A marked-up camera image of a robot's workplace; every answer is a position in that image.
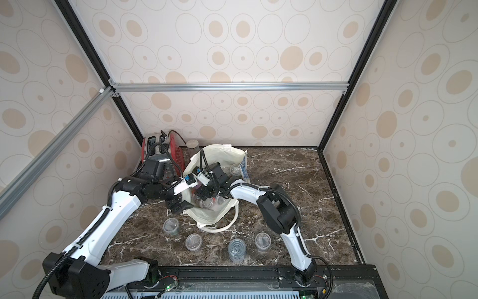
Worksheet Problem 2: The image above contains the clear seed jar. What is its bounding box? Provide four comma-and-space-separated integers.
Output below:
185, 233, 202, 252
255, 232, 271, 252
163, 218, 180, 235
228, 239, 246, 264

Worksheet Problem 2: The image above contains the cream canvas tote bag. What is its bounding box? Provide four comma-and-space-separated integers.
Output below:
181, 145, 250, 233

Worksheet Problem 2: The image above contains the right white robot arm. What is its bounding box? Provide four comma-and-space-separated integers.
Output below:
194, 179, 334, 290

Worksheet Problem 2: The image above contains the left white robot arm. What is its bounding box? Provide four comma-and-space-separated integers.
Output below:
33, 176, 189, 299

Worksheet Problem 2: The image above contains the seed jar in bag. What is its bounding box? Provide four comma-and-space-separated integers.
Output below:
230, 164, 242, 178

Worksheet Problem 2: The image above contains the glass spice shaker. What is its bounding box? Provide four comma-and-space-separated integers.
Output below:
186, 139, 200, 158

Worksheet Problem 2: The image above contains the red chrome toaster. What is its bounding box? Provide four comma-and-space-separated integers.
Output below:
141, 130, 185, 178

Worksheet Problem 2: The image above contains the left diagonal aluminium bar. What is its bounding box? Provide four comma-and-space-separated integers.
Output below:
1, 87, 113, 218

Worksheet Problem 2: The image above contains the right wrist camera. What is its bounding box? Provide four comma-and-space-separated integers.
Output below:
194, 162, 229, 186

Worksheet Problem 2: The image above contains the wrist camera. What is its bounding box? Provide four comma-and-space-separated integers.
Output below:
194, 162, 229, 186
173, 174, 198, 195

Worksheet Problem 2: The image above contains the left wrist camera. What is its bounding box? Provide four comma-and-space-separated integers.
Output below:
173, 174, 198, 195

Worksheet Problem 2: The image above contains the horizontal aluminium frame bar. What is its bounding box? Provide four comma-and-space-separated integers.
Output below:
113, 82, 349, 92

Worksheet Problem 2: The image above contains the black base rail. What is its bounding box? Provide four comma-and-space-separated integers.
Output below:
102, 265, 388, 299

